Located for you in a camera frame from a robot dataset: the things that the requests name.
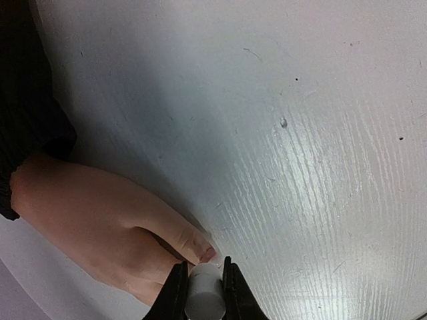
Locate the white nail polish brush cap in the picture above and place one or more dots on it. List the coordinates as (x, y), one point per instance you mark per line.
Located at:
(205, 298)

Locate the mannequin hand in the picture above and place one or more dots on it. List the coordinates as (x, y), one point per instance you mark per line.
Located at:
(119, 233)

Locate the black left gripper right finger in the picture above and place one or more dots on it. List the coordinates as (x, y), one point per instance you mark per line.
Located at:
(240, 301)

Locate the grey and black jacket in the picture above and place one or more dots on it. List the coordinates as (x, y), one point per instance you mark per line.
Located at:
(31, 118)

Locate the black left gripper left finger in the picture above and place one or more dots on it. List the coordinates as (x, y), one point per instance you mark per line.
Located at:
(170, 303)

